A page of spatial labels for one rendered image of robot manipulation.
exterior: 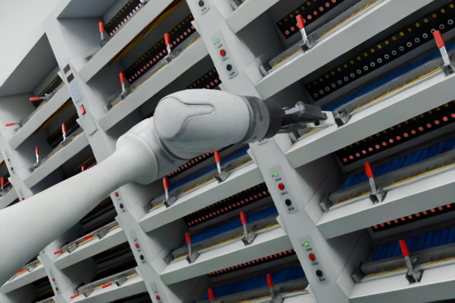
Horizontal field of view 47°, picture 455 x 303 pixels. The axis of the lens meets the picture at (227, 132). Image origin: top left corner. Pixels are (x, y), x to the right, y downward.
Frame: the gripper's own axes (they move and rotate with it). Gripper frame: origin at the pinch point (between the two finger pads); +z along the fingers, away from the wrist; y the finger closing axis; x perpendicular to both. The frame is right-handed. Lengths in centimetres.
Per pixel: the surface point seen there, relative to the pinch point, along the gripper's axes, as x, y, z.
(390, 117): -4.1, 11.5, 8.2
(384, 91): 2.7, 10.0, 12.6
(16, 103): 73, -158, 3
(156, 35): 58, -64, 15
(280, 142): 1.2, -17.7, 6.7
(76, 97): 46, -93, -3
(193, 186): 2, -61, 12
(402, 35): 14.8, 15.3, 19.7
